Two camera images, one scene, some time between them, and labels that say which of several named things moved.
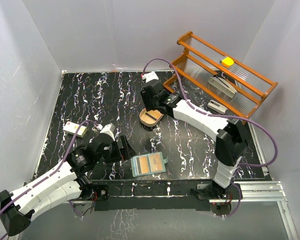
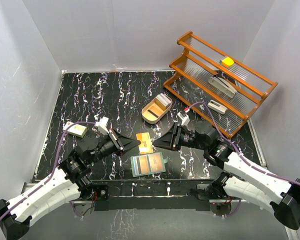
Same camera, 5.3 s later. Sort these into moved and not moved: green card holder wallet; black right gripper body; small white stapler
Moved: black right gripper body
Not moved: green card holder wallet; small white stapler
